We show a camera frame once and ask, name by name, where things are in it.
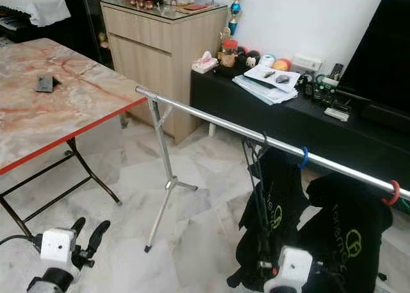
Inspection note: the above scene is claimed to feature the orange ball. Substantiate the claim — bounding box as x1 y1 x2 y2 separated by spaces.
272 58 291 72

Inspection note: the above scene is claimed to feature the marble top folding table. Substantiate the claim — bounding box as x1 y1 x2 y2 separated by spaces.
0 38 147 239

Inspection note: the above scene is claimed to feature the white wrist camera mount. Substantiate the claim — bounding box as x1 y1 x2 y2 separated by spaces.
40 227 76 267
278 246 314 285

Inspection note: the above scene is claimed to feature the white plastic box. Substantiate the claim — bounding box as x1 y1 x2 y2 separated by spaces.
291 53 323 73

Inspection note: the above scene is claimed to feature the black wire hanger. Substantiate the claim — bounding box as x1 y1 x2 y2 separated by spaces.
241 132 274 269

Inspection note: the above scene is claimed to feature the silver metal clothes rack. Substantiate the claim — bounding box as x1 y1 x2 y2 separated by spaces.
136 86 410 253

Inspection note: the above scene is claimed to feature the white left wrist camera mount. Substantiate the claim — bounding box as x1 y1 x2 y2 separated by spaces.
40 227 76 267

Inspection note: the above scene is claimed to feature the white lace cloth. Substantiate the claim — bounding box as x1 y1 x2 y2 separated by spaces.
0 0 71 26

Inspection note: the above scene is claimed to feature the black remote control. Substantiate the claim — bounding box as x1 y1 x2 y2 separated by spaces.
330 63 345 82

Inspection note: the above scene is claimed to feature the red plastic hanger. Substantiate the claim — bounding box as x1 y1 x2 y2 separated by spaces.
382 179 402 206

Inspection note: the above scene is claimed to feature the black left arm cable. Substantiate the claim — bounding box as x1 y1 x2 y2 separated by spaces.
0 233 43 246

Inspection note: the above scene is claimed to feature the black TV console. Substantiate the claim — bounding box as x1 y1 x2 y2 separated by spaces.
190 67 410 178

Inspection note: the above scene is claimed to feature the stack of white papers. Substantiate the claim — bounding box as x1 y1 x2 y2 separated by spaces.
233 63 300 106

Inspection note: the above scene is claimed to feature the black fonemax T-shirt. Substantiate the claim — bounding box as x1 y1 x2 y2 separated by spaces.
234 146 309 287
302 171 395 293

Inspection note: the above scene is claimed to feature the jar with red lid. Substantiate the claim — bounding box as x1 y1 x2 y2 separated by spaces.
220 38 239 68

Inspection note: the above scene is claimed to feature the blue hanging ornament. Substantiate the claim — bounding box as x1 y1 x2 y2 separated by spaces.
225 0 244 37

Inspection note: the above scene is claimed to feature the white remote control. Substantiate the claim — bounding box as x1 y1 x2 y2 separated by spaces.
324 106 351 122

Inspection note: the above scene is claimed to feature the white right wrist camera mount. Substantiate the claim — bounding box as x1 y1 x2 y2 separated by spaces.
278 246 314 285

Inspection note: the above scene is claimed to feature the pink tissue box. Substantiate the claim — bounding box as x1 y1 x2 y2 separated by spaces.
192 51 219 74

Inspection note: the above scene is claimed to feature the light wooden cabinet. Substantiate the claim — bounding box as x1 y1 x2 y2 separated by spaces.
101 0 229 143

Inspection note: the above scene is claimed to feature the small black flat wallet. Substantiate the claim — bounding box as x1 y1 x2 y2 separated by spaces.
35 75 60 93

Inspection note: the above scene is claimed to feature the white teal round container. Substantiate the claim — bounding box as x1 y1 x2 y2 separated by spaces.
258 53 276 67

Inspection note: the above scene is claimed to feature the black flat television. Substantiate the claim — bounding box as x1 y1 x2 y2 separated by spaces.
336 0 410 114

